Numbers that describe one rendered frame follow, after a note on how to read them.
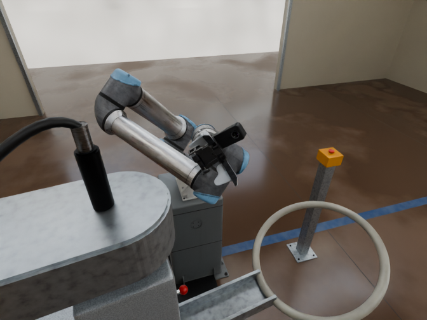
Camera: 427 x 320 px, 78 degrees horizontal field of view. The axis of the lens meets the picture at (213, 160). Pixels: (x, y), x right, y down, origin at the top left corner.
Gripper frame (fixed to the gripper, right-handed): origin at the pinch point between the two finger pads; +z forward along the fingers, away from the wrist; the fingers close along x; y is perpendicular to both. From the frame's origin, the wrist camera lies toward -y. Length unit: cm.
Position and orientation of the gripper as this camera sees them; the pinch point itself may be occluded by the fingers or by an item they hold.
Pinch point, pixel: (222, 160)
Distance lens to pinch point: 62.3
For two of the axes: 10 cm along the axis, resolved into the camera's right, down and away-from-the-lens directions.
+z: 1.1, 2.8, -9.5
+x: -5.3, -7.9, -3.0
